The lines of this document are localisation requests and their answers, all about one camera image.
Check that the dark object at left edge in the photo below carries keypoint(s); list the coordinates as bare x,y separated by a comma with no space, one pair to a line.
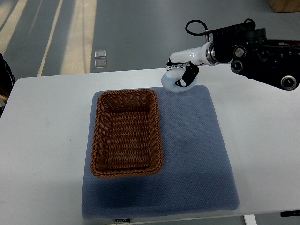
7,80

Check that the metal floor plate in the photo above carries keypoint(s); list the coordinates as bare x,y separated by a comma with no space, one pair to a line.
100,54
100,63

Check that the lower metal floor plate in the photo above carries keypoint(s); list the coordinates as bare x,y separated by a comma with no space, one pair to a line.
100,63

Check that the blue fabric mat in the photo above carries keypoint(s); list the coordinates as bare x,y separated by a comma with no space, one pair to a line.
196,175

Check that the white table leg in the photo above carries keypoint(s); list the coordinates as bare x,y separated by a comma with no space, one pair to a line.
250,219

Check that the black bracket at table edge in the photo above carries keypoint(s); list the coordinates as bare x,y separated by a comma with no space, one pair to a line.
290,213

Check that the cardboard box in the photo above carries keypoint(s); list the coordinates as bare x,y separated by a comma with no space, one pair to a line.
284,6

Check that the brown wicker basket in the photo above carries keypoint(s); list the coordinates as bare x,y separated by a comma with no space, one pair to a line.
127,135

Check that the upper metal floor plate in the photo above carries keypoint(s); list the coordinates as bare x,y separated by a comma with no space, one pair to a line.
100,54

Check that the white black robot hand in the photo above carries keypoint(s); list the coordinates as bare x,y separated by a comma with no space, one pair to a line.
183,66

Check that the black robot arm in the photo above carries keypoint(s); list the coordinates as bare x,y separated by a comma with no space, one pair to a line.
252,55

